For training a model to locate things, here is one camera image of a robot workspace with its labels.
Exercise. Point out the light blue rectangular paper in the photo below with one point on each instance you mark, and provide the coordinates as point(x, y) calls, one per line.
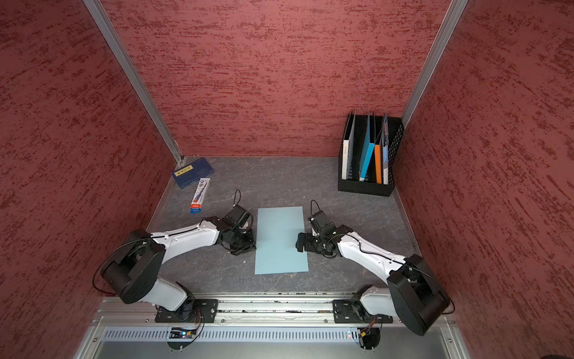
point(277, 232)

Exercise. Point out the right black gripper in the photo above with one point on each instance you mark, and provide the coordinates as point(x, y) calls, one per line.
point(308, 238)

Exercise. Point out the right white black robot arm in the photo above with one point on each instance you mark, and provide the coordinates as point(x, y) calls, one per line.
point(413, 293)

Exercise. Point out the blue patterned book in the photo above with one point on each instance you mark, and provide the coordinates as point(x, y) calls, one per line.
point(385, 150)

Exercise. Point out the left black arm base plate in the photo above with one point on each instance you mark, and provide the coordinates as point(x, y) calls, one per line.
point(206, 311)

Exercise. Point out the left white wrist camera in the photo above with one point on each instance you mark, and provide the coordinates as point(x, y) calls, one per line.
point(239, 219)

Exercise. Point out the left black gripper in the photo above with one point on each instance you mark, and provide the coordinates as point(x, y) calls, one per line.
point(250, 246)

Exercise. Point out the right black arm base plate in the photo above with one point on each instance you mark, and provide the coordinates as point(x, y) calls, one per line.
point(350, 311)

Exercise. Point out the white spine book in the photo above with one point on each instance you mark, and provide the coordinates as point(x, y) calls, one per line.
point(347, 145)

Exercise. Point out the dark blue box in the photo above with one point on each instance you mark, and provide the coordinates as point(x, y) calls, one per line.
point(192, 173)

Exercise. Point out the teal book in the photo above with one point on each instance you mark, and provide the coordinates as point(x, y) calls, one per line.
point(368, 146)

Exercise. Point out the right aluminium corner post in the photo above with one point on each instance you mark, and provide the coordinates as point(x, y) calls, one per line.
point(443, 36)

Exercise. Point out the left aluminium corner post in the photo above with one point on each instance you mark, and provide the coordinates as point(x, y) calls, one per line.
point(104, 24)

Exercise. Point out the black mesh file organizer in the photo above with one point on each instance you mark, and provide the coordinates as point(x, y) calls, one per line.
point(369, 186)

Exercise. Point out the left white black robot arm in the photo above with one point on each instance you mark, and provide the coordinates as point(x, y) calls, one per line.
point(132, 270)

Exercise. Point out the orange book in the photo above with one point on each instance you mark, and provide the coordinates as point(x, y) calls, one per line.
point(378, 159)

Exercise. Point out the aluminium front rail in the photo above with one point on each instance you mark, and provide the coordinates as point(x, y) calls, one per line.
point(262, 325)

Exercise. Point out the aluminium corner post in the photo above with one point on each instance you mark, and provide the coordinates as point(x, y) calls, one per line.
point(104, 24)
point(443, 36)

